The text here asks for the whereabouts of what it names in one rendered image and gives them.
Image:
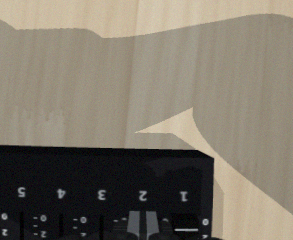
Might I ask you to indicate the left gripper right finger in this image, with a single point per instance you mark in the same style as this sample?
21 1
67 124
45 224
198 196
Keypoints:
164 232

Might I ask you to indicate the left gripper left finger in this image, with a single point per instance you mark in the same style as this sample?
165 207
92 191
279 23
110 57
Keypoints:
120 230

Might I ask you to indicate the black lighting desk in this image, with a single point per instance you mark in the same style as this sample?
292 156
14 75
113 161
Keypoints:
49 192

